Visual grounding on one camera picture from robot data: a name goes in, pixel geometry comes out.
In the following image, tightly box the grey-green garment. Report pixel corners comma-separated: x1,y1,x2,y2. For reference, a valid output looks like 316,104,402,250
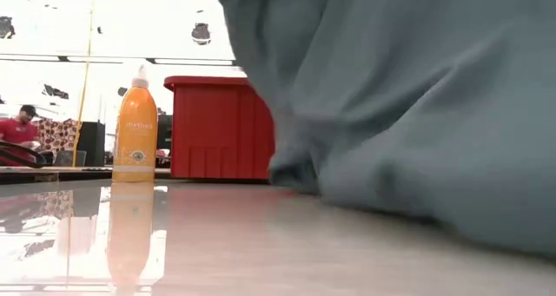
215,0,556,260

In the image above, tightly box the red plastic laundry bin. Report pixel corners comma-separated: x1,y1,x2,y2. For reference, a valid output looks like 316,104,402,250
163,75,276,181

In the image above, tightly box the black dome ceiling fixture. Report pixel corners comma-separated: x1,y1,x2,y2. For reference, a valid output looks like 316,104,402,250
191,22,213,46

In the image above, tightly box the orange spray bottle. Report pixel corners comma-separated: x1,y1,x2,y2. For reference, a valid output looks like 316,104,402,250
111,64,159,183

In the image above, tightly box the black box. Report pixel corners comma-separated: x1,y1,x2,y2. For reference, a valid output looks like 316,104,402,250
76,121,107,167

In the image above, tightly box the brown floral patterned cloth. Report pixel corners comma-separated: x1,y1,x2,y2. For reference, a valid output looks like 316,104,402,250
32,117,80,156

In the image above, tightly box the light wooden desk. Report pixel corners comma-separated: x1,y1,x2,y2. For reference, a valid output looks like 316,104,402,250
0,165,173,185

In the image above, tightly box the person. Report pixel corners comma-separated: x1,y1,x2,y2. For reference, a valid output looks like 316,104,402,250
0,104,41,167

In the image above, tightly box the yellow hanging strap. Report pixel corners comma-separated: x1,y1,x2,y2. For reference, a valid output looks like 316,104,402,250
70,0,97,168

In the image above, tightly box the black cable loop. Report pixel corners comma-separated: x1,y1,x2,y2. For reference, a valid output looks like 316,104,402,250
0,140,47,169

